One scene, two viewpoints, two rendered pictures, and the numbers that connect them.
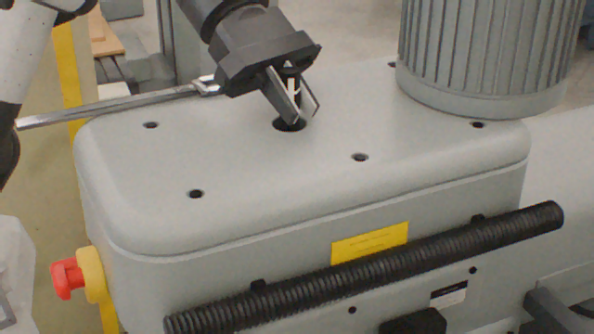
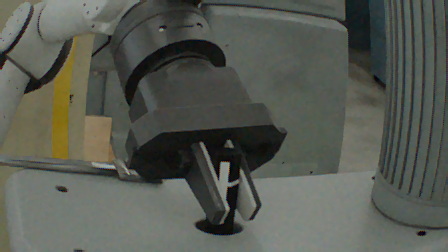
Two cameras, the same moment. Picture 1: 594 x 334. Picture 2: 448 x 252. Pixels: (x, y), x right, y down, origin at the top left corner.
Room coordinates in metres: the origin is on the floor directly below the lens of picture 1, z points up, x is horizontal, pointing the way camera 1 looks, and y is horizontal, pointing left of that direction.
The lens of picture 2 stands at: (-0.03, -0.13, 2.20)
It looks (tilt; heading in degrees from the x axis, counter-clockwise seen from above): 17 degrees down; 10
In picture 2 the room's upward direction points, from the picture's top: 5 degrees clockwise
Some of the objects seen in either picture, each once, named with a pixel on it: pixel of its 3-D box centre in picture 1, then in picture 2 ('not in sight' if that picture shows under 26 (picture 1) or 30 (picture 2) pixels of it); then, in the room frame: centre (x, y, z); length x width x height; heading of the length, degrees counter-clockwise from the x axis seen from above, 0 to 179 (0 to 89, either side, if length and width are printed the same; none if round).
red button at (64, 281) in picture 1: (70, 280); not in sight; (0.61, 0.23, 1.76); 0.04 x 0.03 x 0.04; 25
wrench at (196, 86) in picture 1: (127, 102); (48, 163); (0.75, 0.19, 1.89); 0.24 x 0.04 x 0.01; 117
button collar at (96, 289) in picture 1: (92, 274); not in sight; (0.62, 0.21, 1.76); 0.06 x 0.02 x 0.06; 25
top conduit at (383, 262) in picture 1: (380, 265); not in sight; (0.60, -0.09, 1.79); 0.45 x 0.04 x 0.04; 115
